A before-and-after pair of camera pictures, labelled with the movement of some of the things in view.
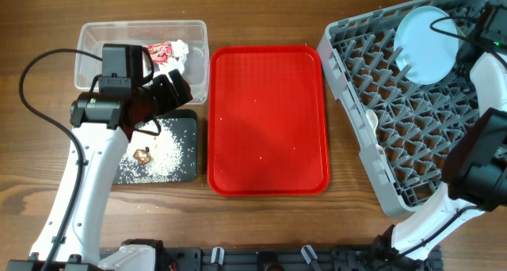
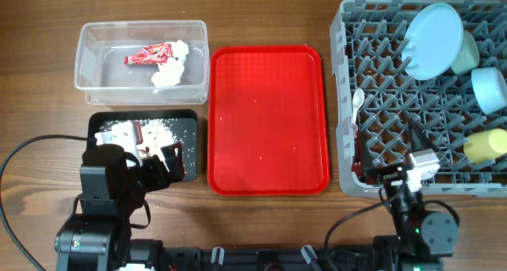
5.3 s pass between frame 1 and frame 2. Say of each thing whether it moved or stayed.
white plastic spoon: moved
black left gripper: moved
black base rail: stayed
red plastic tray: stayed
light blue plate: moved
